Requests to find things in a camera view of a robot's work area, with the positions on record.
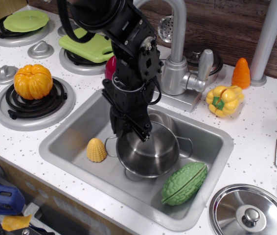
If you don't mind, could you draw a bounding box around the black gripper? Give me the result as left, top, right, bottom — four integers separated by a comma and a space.
102, 79, 152, 142

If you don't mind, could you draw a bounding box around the stainless steel pot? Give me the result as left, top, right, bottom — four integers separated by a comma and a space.
104, 110, 193, 178

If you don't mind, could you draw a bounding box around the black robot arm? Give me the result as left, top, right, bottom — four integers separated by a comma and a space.
57, 0, 163, 141

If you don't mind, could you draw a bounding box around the stainless steel sink basin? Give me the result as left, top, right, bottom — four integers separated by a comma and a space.
39, 91, 233, 234

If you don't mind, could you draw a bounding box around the steel pot lid with knob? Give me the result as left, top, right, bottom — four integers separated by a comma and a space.
209, 184, 277, 235

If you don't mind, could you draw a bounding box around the yellow toy corn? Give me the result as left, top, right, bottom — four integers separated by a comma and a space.
87, 138, 107, 163

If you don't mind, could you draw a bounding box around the red toy vegetable half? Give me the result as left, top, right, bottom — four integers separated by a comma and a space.
105, 56, 116, 80

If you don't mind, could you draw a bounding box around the silver toy faucet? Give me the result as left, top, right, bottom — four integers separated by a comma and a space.
133, 0, 214, 113

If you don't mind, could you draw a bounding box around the green toy cutting board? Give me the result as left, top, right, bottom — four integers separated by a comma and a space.
59, 34, 114, 63

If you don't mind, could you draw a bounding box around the green toy bitter gourd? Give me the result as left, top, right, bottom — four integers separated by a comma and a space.
161, 162, 208, 206

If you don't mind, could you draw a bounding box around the orange toy pumpkin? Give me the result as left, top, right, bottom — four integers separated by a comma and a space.
14, 64, 53, 100

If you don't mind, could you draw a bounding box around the yellow toy bell pepper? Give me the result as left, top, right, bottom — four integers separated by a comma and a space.
206, 86, 244, 118

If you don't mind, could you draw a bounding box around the steel skimmer ladle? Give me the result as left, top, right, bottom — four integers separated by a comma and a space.
158, 15, 174, 43

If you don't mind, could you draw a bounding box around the silver stove knob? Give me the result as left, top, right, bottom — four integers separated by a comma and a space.
27, 41, 54, 60
57, 20, 79, 37
0, 65, 18, 85

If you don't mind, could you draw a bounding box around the front stove burner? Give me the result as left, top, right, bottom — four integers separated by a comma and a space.
0, 77, 75, 131

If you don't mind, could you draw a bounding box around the orange toy carrot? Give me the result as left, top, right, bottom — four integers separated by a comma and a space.
231, 58, 251, 89

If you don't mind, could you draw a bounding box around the green toy plate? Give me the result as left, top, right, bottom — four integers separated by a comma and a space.
3, 10, 49, 33

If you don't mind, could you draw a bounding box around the blue clamp tool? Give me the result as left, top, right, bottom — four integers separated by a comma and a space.
0, 185, 25, 215

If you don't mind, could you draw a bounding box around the yellow cloth scrap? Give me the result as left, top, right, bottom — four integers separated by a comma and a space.
2, 215, 32, 232

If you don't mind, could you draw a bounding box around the back left stove burner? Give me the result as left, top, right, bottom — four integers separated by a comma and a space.
0, 15, 51, 47

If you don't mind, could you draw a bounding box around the grey vertical pole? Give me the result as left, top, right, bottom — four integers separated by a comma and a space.
250, 0, 277, 87

